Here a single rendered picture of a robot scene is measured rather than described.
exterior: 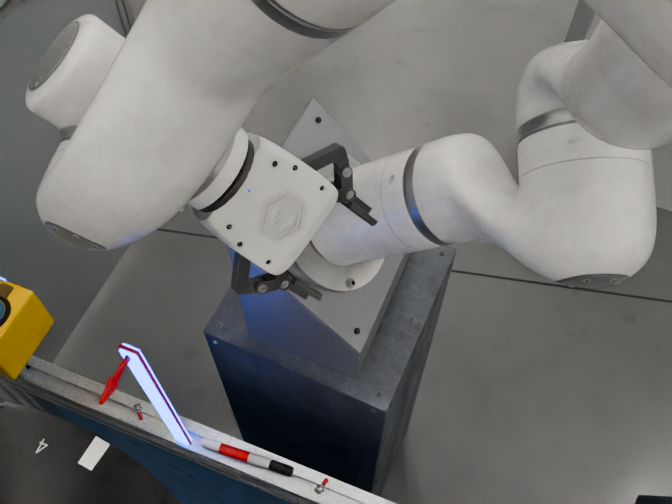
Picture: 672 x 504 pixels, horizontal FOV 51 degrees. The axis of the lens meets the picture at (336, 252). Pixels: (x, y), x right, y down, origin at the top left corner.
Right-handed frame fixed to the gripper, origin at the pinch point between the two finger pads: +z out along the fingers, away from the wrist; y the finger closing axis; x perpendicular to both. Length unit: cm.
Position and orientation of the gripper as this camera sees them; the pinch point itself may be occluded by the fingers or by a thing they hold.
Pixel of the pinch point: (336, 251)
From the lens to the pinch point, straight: 70.3
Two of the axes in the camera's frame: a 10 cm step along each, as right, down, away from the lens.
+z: 6.5, 4.5, 6.1
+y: 5.9, -8.1, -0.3
